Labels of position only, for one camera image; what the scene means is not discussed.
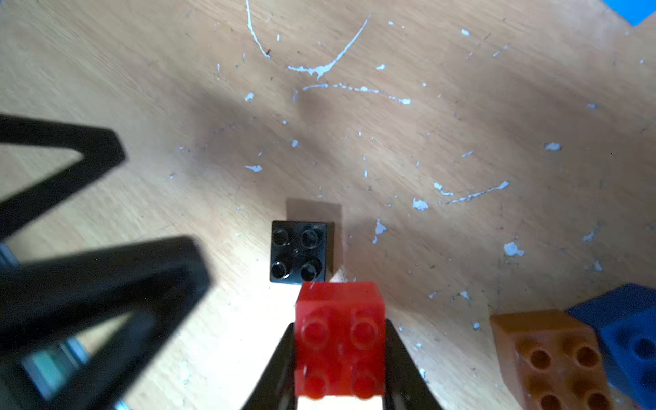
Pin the orange brown lego brick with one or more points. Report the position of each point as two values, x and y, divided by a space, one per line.
549 360

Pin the light blue long lego brick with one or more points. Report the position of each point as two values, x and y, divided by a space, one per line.
633 11

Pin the black lego brick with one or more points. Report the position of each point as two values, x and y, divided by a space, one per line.
301 251

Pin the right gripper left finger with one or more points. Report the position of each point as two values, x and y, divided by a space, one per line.
276 387

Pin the blue square lego brick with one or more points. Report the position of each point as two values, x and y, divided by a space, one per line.
624 322

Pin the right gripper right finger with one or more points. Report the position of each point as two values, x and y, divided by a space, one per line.
404 388

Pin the red orange lego brick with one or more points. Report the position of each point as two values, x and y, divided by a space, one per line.
340 340

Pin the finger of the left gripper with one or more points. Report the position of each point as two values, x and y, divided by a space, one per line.
100 150
155 284

